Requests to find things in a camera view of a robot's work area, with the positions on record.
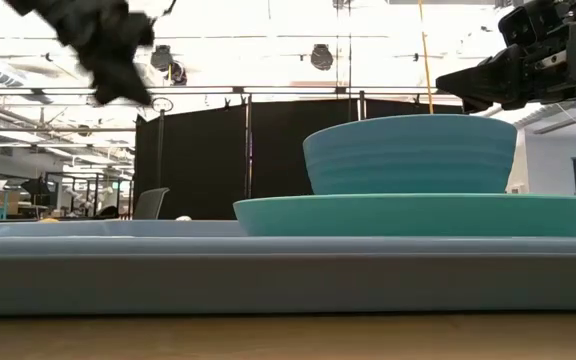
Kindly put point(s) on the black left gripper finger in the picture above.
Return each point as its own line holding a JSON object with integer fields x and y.
{"x": 115, "y": 75}

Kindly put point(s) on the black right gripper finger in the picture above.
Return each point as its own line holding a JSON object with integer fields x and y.
{"x": 488, "y": 75}
{"x": 478, "y": 105}

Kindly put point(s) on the blue plastic bowl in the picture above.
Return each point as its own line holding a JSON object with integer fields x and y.
{"x": 408, "y": 155}

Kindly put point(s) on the green plastic plate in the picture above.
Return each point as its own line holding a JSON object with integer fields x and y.
{"x": 418, "y": 215}

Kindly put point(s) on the light blue plastic tray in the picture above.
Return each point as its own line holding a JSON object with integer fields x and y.
{"x": 268, "y": 280}

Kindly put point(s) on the black ceiling lamp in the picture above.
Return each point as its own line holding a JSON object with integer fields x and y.
{"x": 321, "y": 56}
{"x": 162, "y": 57}

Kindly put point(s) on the metal partition pole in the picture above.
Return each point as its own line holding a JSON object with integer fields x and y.
{"x": 248, "y": 150}
{"x": 362, "y": 105}

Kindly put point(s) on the grey office chair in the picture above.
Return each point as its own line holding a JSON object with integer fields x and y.
{"x": 149, "y": 205}

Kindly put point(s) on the small white object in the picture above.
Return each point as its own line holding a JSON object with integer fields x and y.
{"x": 183, "y": 218}

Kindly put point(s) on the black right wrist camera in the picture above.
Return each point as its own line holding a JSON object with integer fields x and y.
{"x": 518, "y": 25}

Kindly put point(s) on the black background rig frame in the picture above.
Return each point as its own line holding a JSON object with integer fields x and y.
{"x": 78, "y": 173}

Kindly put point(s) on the long horizontal metal rail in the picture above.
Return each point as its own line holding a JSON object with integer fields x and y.
{"x": 268, "y": 90}

